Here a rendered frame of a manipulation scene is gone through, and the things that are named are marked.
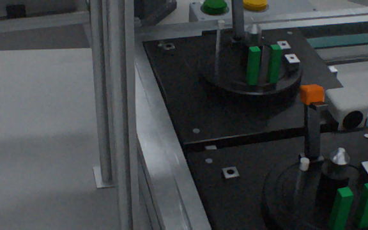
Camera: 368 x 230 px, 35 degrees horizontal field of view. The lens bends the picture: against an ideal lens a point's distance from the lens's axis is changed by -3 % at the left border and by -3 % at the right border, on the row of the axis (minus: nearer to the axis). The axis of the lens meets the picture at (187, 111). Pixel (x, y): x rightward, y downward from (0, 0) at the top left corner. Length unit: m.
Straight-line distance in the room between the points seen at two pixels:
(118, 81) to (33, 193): 0.34
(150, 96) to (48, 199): 0.19
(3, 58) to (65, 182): 0.35
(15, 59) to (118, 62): 0.60
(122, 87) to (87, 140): 0.37
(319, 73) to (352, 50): 0.16
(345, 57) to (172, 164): 0.41
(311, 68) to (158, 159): 0.28
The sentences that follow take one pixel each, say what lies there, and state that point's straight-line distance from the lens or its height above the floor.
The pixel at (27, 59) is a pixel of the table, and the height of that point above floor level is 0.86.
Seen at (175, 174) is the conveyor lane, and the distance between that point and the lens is 0.67.
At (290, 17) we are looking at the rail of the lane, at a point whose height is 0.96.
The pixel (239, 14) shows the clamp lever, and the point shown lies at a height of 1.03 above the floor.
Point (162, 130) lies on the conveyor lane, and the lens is 0.73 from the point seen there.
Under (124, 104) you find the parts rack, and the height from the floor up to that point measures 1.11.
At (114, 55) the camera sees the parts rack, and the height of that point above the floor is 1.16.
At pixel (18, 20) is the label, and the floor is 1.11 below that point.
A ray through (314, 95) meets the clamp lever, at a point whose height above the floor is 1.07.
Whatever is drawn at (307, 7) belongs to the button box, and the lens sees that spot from 1.04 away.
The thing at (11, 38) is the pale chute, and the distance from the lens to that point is 0.80.
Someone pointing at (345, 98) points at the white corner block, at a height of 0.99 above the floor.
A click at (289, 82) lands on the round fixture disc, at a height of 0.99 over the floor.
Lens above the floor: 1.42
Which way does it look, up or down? 37 degrees down
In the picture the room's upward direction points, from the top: 2 degrees clockwise
